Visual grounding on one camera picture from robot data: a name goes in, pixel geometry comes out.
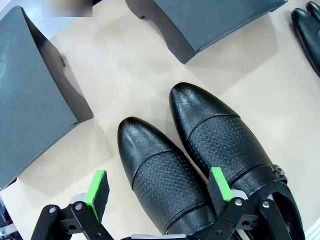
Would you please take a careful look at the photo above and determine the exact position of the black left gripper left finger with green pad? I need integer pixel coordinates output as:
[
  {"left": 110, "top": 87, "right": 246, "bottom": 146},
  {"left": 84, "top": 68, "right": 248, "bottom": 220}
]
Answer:
[{"left": 30, "top": 169, "right": 118, "bottom": 240}]

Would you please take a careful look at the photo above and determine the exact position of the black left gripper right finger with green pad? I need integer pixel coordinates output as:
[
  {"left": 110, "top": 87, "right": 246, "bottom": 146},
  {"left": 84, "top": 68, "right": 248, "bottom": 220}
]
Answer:
[{"left": 189, "top": 166, "right": 288, "bottom": 240}]

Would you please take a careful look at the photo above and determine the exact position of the black perforated leather buckle shoe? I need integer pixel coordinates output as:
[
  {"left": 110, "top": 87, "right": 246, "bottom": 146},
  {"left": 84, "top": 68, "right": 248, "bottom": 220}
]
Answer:
[
  {"left": 168, "top": 81, "right": 306, "bottom": 240},
  {"left": 116, "top": 116, "right": 219, "bottom": 236}
]

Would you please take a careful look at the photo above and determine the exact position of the dark grey shoe stand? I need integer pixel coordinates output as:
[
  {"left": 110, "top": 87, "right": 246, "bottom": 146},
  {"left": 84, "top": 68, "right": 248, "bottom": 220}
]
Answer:
[
  {"left": 0, "top": 5, "right": 95, "bottom": 192},
  {"left": 124, "top": 0, "right": 288, "bottom": 65}
]

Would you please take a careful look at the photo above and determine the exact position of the person with blurred face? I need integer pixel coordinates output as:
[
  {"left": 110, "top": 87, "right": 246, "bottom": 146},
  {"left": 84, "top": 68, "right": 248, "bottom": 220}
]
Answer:
[{"left": 41, "top": 0, "right": 94, "bottom": 18}]

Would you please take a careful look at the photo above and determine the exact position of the plain black leather shoe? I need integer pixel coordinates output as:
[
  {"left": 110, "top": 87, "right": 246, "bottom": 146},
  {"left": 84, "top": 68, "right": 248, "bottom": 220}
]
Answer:
[
  {"left": 305, "top": 1, "right": 320, "bottom": 24},
  {"left": 290, "top": 7, "right": 320, "bottom": 78}
]

